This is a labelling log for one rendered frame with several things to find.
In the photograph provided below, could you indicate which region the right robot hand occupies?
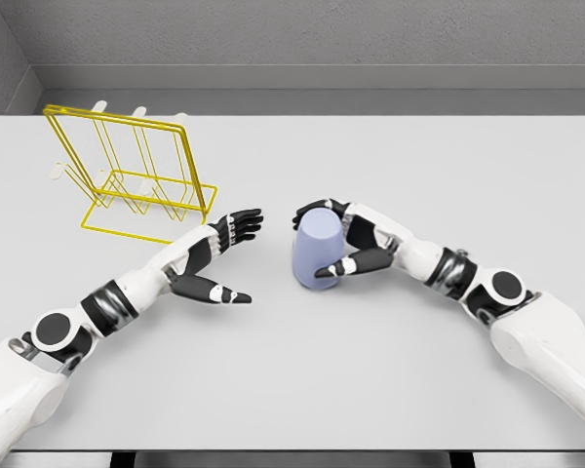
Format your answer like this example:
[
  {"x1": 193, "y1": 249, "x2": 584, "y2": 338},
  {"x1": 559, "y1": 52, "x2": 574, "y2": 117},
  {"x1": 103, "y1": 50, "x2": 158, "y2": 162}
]
[{"x1": 292, "y1": 198, "x2": 443, "y2": 284}]

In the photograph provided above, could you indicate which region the yellow wire cup holder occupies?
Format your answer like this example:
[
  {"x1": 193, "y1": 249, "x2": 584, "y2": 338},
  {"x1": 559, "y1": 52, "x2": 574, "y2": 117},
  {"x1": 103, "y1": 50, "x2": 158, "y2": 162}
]
[{"x1": 42, "y1": 99, "x2": 219, "y2": 245}]

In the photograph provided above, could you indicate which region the lavender blue cup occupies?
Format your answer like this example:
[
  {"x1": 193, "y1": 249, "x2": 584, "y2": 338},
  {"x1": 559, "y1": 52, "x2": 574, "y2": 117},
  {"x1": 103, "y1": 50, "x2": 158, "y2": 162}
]
[{"x1": 292, "y1": 208, "x2": 347, "y2": 292}]

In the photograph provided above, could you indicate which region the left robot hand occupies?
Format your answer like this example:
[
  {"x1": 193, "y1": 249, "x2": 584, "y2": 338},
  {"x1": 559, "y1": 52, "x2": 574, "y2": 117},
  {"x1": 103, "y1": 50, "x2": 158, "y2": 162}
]
[{"x1": 146, "y1": 208, "x2": 264, "y2": 306}]

